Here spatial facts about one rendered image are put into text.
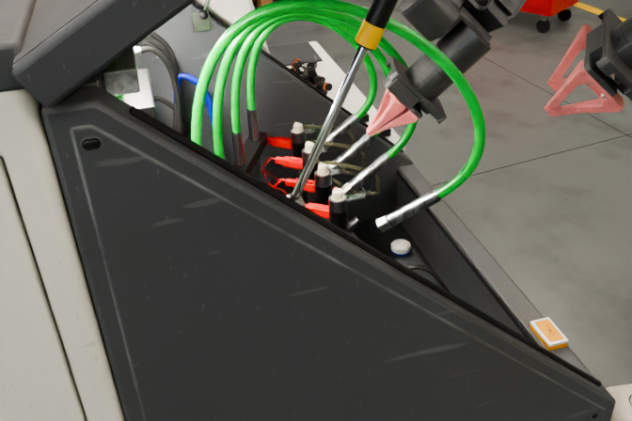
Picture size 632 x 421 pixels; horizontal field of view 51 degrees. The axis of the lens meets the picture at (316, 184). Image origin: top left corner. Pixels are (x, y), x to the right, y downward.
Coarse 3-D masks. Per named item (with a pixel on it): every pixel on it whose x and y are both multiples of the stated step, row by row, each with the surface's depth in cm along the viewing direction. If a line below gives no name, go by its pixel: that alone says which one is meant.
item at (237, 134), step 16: (288, 16) 100; (304, 16) 101; (320, 16) 102; (256, 32) 100; (352, 32) 105; (240, 64) 102; (384, 64) 109; (240, 80) 103; (240, 128) 108; (240, 144) 109; (368, 144) 115; (240, 160) 110; (336, 160) 116
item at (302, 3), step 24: (288, 0) 78; (312, 0) 77; (336, 0) 77; (240, 24) 80; (216, 48) 82; (432, 48) 79; (456, 72) 80; (192, 120) 87; (480, 120) 83; (480, 144) 84
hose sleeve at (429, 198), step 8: (432, 192) 89; (416, 200) 90; (424, 200) 89; (432, 200) 89; (440, 200) 89; (400, 208) 91; (408, 208) 90; (416, 208) 90; (424, 208) 90; (392, 216) 91; (400, 216) 91; (408, 216) 91; (392, 224) 92
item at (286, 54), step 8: (272, 48) 194; (280, 48) 193; (288, 48) 193; (296, 48) 193; (304, 48) 193; (312, 48) 192; (280, 56) 187; (288, 56) 187; (296, 56) 187; (304, 56) 187; (312, 56) 186; (288, 64) 182
